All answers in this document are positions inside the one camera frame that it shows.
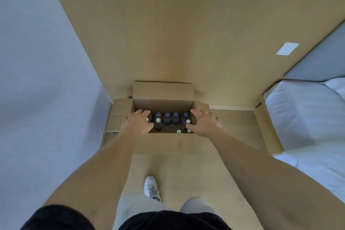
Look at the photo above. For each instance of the group of bottles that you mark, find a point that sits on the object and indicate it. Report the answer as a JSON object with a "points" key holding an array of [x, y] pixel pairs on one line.
{"points": [[167, 118]]}

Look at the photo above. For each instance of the person's white left shoe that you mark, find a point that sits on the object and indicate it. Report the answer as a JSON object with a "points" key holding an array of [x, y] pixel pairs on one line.
{"points": [[151, 188]]}

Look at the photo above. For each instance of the person's left forearm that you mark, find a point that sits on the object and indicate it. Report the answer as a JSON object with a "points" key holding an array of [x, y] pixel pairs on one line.
{"points": [[94, 178]]}

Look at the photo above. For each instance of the white bed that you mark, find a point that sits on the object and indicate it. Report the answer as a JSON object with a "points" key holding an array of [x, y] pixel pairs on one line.
{"points": [[302, 114]]}

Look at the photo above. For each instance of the black t-shirt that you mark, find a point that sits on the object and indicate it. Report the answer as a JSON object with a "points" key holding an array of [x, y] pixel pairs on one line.
{"points": [[172, 221]]}

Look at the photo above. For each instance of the light denim shorts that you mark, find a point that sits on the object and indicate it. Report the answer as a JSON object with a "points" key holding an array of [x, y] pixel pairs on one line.
{"points": [[134, 205]]}

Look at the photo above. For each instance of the grey headboard panel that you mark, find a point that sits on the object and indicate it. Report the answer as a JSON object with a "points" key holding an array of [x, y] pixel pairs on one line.
{"points": [[320, 62]]}

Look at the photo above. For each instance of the person's right hand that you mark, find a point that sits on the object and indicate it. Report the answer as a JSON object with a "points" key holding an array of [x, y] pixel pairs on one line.
{"points": [[206, 124]]}

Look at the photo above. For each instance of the person's right forearm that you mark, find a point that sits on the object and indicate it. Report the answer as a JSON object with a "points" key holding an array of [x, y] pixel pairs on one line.
{"points": [[275, 181]]}

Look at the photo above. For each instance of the brown cardboard box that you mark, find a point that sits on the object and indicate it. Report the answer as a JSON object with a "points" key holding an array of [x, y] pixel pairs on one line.
{"points": [[163, 91]]}

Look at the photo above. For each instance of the person's left hand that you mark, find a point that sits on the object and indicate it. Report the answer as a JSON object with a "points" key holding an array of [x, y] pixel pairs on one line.
{"points": [[137, 123]]}

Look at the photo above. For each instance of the white pillow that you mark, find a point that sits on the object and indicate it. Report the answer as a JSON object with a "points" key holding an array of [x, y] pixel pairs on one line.
{"points": [[335, 87]]}

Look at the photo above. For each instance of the white wall switch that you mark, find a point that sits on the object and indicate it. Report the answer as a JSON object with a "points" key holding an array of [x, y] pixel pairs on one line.
{"points": [[287, 49]]}

